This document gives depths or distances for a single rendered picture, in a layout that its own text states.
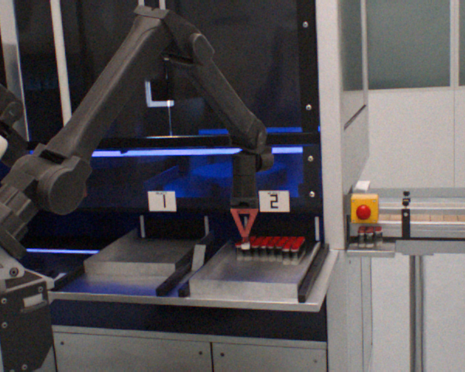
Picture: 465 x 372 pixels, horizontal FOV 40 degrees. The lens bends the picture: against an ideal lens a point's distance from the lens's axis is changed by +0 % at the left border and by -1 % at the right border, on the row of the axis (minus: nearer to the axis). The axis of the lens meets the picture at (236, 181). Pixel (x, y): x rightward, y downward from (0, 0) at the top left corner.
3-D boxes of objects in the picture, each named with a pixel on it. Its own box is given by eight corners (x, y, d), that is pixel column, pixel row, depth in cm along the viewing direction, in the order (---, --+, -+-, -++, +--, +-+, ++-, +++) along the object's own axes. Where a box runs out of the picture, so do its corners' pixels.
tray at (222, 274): (230, 250, 185) (229, 239, 185) (320, 253, 178) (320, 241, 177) (190, 293, 153) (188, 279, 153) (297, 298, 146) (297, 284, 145)
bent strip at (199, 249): (197, 265, 174) (195, 244, 173) (207, 266, 173) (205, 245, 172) (177, 283, 161) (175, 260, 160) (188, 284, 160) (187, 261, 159)
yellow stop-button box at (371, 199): (353, 217, 184) (353, 192, 182) (379, 217, 182) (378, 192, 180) (350, 223, 177) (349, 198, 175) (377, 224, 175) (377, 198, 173)
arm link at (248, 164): (227, 150, 157) (247, 151, 154) (242, 148, 162) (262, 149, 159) (228, 178, 158) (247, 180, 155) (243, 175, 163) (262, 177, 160)
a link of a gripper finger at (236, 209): (257, 232, 164) (257, 195, 163) (258, 238, 157) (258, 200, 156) (230, 232, 164) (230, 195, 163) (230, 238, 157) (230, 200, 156)
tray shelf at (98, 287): (123, 243, 207) (122, 238, 206) (342, 248, 188) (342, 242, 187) (41, 297, 162) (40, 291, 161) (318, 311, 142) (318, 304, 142)
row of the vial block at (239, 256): (237, 258, 178) (236, 242, 177) (301, 260, 172) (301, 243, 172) (235, 260, 175) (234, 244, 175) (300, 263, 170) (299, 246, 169)
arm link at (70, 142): (140, -15, 119) (182, -8, 114) (170, 35, 130) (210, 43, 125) (-2, 184, 105) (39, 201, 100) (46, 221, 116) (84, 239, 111)
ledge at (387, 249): (352, 242, 193) (352, 236, 192) (396, 243, 189) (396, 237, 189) (346, 256, 180) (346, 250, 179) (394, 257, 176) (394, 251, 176)
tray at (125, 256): (137, 238, 205) (136, 227, 204) (215, 239, 198) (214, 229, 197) (84, 273, 173) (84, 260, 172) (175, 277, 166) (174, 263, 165)
